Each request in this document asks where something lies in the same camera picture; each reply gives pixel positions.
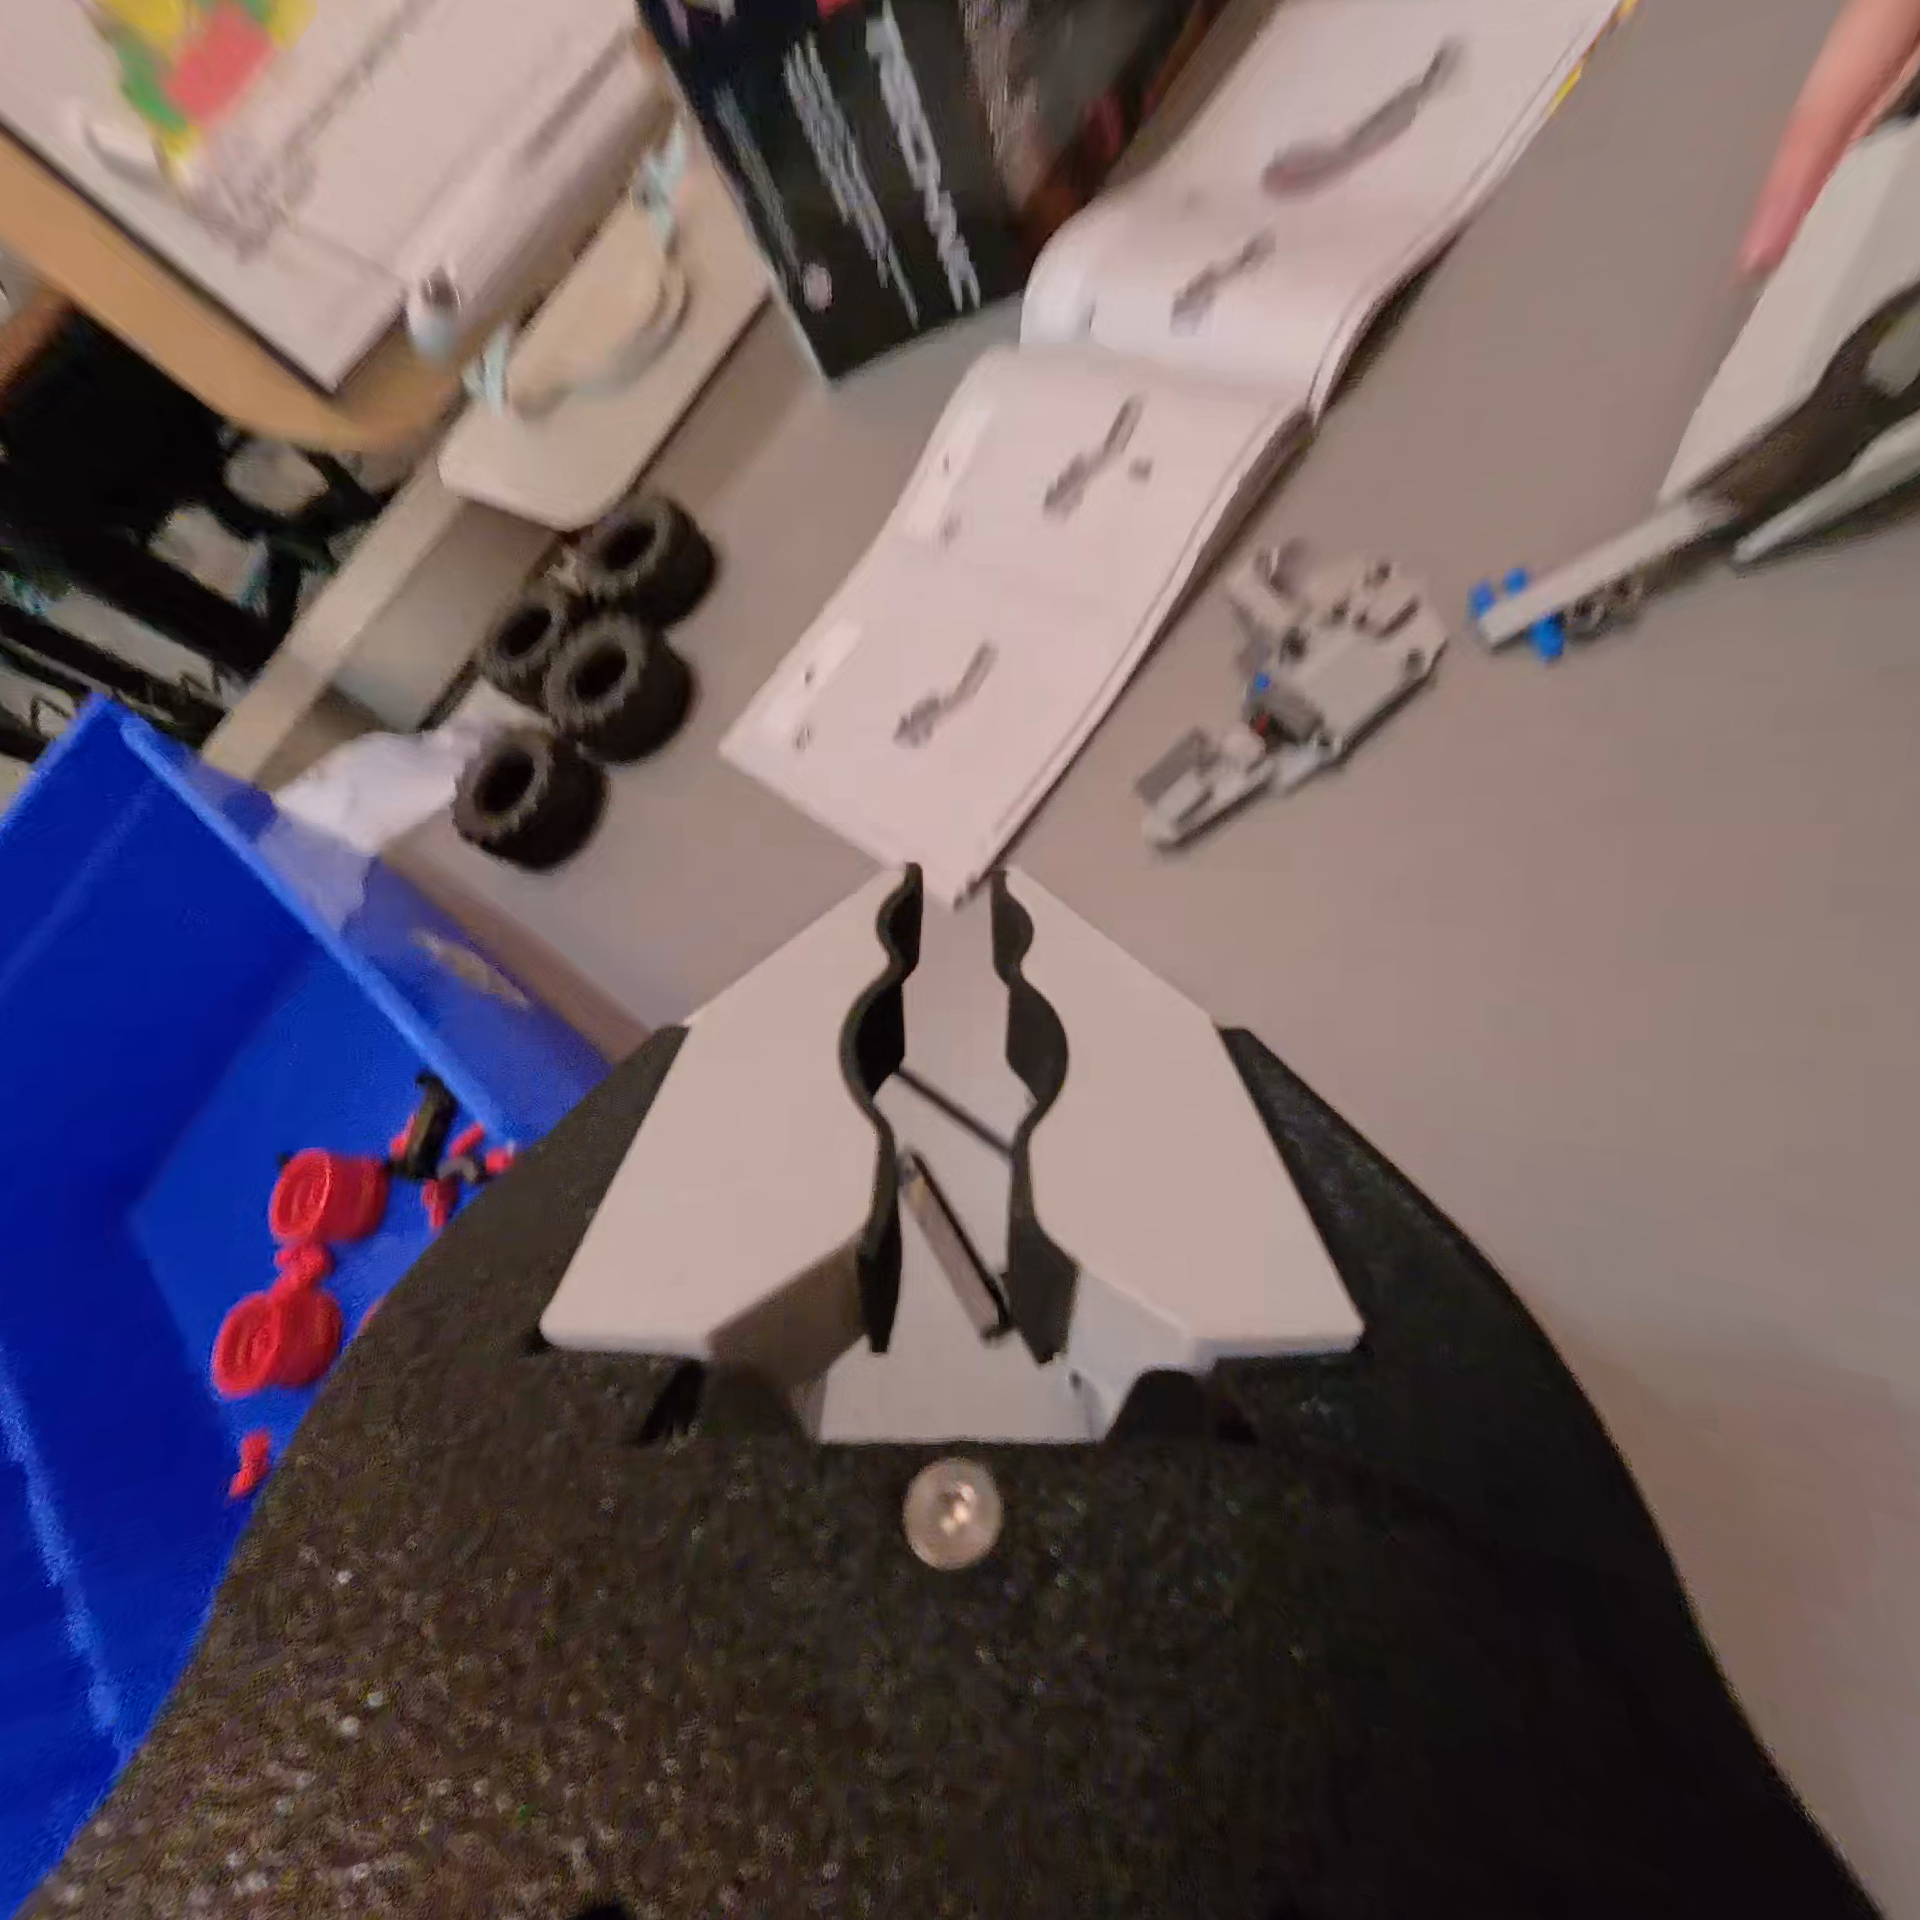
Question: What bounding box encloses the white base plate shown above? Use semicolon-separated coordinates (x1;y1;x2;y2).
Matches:
435;224;775;530

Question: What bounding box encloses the printed instruction sheet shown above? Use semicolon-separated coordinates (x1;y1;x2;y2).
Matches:
0;0;669;394

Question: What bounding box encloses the long black axle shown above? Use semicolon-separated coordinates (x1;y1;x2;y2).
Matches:
896;1067;1017;1155

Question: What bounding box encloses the grey brick model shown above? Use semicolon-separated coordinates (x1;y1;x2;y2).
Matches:
1136;545;1449;853

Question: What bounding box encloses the clear sign holder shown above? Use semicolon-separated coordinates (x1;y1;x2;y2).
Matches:
403;119;694;424

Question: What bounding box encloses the red wheel hub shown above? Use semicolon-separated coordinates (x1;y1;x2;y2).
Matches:
212;1287;347;1400
270;1146;392;1250

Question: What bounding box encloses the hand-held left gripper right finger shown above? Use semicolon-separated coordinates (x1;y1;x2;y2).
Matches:
989;865;1366;1439

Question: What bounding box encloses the white crumpled paper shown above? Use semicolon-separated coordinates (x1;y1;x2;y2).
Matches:
276;719;505;859

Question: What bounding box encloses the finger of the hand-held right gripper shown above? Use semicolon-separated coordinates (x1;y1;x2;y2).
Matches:
1728;359;1920;571
1654;112;1920;512

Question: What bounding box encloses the grey desk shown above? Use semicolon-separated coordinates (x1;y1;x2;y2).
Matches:
209;0;1920;1906

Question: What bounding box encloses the black equipment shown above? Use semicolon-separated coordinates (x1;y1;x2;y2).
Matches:
0;322;396;751

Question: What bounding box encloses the pile of small red pieces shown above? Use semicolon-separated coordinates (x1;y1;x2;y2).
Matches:
224;1118;518;1504

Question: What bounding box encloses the white instruction booklet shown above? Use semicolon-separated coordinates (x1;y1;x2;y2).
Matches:
720;0;1641;910

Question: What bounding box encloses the blue tagged storage bin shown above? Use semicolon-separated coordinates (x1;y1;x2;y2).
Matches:
0;696;615;1906

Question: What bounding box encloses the grey angled beam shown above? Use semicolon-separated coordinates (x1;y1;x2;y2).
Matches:
1470;497;1742;649

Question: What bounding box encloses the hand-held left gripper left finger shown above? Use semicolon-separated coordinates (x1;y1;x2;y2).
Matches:
537;864;924;1432

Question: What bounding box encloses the person's right hand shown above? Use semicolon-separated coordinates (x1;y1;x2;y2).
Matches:
1737;0;1920;280

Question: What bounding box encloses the wooden side table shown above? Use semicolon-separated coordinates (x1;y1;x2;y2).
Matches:
0;134;465;451

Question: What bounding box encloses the black toy set box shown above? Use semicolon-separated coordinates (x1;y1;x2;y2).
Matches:
638;0;1221;382

